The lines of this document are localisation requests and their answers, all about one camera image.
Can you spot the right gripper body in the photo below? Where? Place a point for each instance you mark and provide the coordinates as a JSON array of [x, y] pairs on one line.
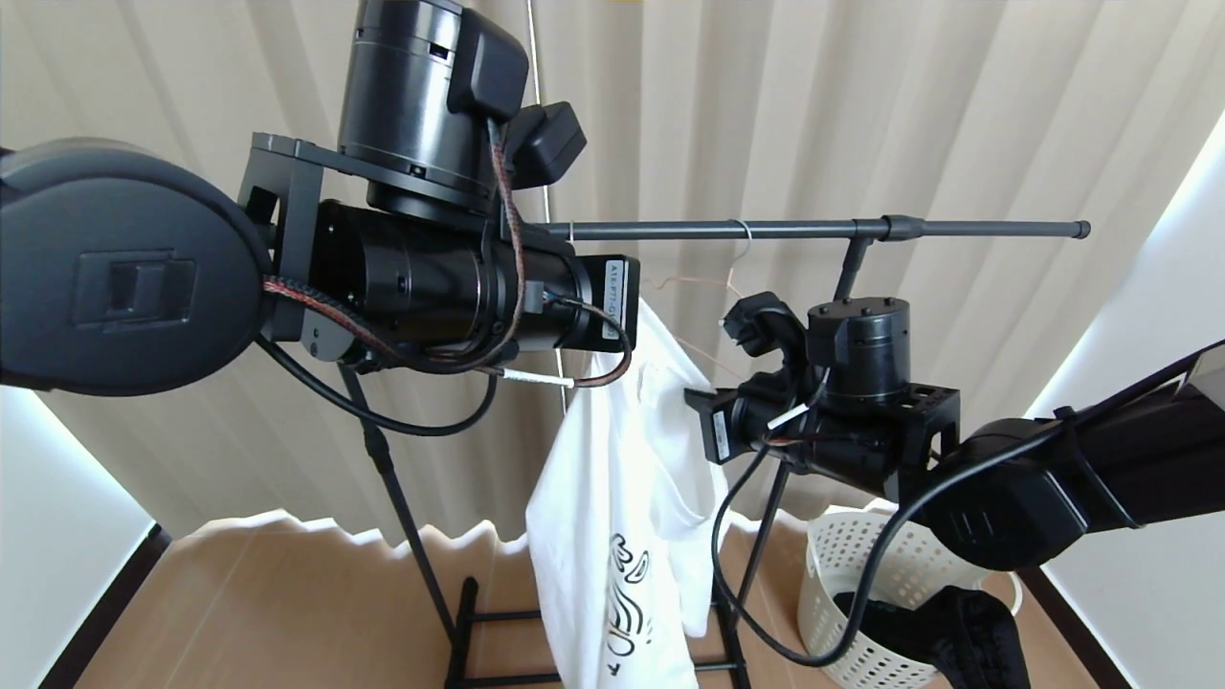
[[842, 450]]

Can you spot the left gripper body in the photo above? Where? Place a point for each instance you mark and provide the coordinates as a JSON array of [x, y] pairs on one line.
[[421, 277]]

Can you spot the white printed t-shirt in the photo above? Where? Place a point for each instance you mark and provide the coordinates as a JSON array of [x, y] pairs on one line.
[[612, 478]]

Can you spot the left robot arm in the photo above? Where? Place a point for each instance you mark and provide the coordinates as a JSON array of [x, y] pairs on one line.
[[115, 268]]

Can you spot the white laundry basket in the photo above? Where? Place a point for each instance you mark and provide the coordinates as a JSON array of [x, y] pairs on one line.
[[833, 555]]

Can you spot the black clothes rack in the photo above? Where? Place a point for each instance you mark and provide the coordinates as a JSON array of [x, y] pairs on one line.
[[813, 230]]

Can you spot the black garment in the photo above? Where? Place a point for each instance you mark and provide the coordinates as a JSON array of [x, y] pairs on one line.
[[986, 641]]

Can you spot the beige curtain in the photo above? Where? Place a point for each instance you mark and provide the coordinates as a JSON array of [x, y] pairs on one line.
[[909, 115]]

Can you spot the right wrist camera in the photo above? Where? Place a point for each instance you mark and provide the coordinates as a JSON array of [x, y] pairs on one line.
[[761, 330]]

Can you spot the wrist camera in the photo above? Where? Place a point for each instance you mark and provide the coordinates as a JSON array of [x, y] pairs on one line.
[[545, 144], [761, 330]]

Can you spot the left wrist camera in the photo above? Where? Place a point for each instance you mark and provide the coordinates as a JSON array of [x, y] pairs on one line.
[[545, 144]]

